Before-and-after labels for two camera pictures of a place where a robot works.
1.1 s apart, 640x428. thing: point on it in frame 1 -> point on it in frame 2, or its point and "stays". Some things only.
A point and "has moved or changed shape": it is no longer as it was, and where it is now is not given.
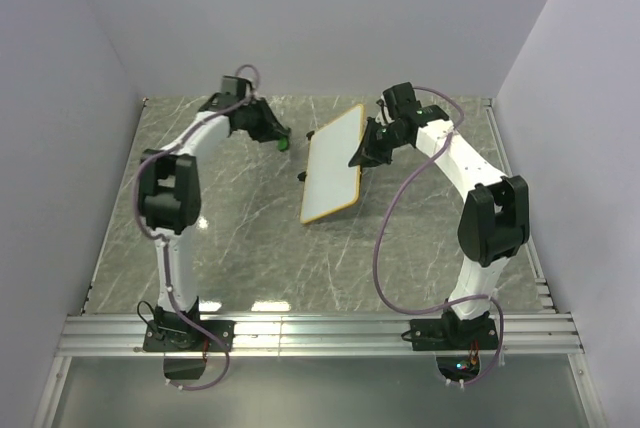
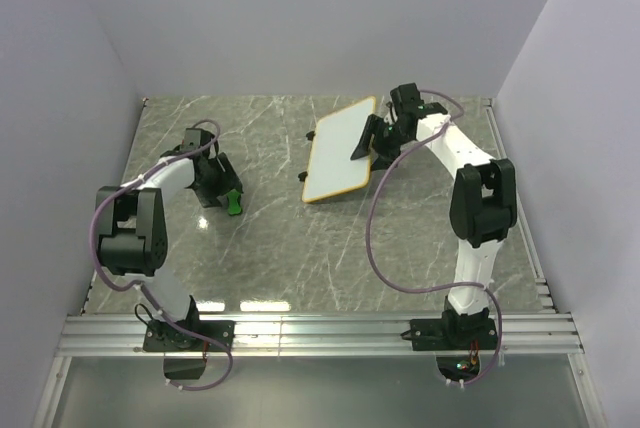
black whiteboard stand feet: [302, 176] stays
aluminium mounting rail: [123, 335] stays
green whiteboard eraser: [283, 143] -> [234, 207]
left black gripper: [272, 129] -> [228, 181]
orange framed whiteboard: [331, 184] has moved or changed shape
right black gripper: [367, 153] stays
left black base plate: [187, 336] stays
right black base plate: [446, 334] stays
